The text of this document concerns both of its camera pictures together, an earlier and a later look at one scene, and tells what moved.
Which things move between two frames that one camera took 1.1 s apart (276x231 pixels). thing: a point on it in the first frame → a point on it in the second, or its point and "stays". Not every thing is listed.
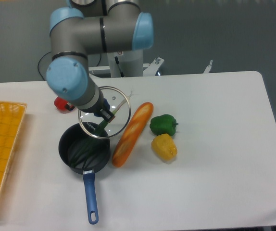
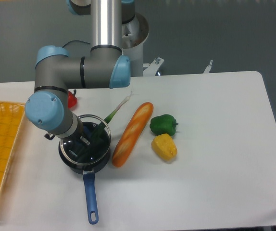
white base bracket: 150,69 stays
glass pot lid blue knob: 119,106 → 74,149
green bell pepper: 163,124 stays
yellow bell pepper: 164,147 stays
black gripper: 100,103 → 76,137
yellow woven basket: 2,120 stays
